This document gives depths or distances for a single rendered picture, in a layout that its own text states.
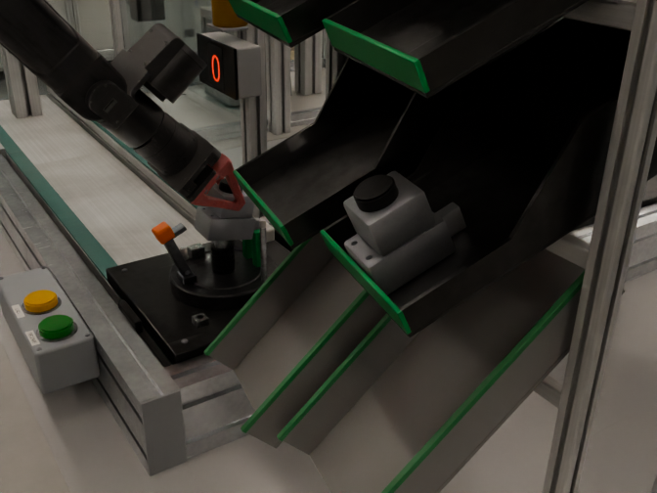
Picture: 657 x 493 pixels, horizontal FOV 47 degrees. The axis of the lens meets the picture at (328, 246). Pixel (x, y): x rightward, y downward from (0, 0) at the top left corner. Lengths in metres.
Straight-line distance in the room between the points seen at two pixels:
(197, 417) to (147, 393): 0.07
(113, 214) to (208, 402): 0.57
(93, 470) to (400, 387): 0.39
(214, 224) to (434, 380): 0.40
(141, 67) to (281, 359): 0.34
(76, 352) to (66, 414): 0.09
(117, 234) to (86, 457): 0.47
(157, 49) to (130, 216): 0.56
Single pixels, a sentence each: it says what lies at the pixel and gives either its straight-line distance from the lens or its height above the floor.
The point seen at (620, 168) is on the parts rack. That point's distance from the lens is 0.51.
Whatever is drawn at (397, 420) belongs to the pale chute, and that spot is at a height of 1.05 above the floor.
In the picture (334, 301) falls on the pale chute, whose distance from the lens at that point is 0.74.
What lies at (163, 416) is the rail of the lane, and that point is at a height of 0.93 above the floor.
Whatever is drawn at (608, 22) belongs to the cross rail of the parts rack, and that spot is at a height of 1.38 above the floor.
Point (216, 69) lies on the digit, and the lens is 1.11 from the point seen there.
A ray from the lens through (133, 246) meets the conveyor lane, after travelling 1.24.
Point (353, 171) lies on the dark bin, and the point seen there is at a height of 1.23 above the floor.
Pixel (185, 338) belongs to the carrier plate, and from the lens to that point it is 0.89.
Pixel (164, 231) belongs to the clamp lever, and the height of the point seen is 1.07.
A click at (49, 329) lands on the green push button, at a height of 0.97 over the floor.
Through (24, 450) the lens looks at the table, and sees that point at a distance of 0.96.
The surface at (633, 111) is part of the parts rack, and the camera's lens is 0.49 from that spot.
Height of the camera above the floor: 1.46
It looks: 27 degrees down
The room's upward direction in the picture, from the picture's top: 1 degrees clockwise
